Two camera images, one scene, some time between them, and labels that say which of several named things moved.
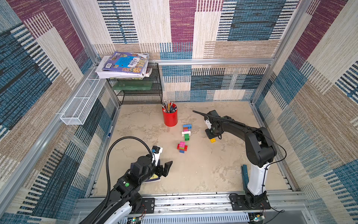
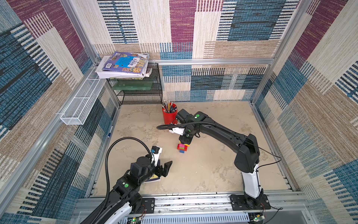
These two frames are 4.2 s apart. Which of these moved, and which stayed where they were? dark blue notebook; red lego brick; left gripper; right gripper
Moved: right gripper
Stayed: dark blue notebook; left gripper; red lego brick
